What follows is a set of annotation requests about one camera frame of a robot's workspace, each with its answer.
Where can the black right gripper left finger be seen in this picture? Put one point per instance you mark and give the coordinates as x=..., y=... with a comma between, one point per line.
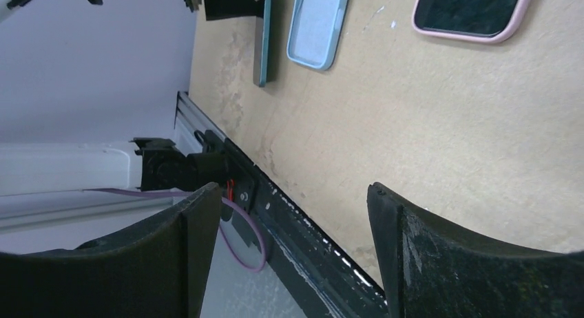
x=157, y=267

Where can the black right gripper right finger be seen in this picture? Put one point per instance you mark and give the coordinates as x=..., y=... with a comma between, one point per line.
x=432, y=267

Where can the pink phone case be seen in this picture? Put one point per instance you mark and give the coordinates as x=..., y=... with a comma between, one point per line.
x=515, y=22

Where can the black phone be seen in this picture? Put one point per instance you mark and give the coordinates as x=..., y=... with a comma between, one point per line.
x=483, y=18

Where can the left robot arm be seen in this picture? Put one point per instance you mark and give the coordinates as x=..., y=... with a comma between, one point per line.
x=143, y=166

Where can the green-edged phone at left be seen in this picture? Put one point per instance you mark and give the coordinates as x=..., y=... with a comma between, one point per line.
x=261, y=44

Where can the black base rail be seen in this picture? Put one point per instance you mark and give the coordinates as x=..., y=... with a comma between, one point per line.
x=319, y=275

